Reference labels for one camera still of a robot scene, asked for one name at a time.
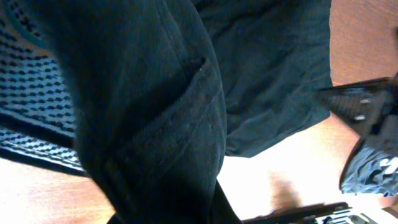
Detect black shorts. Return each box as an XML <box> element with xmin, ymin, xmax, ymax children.
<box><xmin>0</xmin><ymin>0</ymin><xmax>335</xmax><ymax>224</ymax></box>

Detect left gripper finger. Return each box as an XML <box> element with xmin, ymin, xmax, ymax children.
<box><xmin>317</xmin><ymin>76</ymin><xmax>397</xmax><ymax>142</ymax></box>

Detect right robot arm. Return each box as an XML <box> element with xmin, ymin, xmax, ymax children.
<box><xmin>243</xmin><ymin>202</ymin><xmax>397</xmax><ymax>224</ymax></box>

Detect dark grey garment with white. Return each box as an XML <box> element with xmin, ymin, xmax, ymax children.
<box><xmin>339</xmin><ymin>139</ymin><xmax>397</xmax><ymax>197</ymax></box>

